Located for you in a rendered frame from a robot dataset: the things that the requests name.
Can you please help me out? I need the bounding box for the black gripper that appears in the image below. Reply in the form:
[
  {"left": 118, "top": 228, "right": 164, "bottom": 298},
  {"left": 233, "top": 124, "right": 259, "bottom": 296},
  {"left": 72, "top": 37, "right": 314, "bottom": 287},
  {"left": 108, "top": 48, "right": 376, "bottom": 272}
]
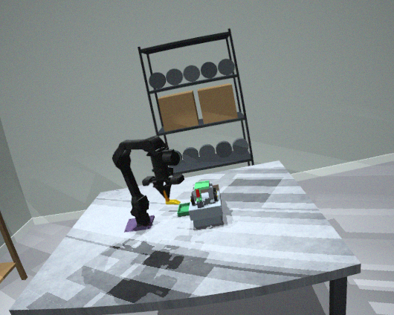
[{"left": 142, "top": 165, "right": 184, "bottom": 198}]

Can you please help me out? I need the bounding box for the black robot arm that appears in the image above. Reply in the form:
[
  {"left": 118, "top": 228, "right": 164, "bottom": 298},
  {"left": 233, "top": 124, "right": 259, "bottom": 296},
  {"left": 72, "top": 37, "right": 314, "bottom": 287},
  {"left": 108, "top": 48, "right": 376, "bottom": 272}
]
[{"left": 112, "top": 135, "right": 180, "bottom": 227}]

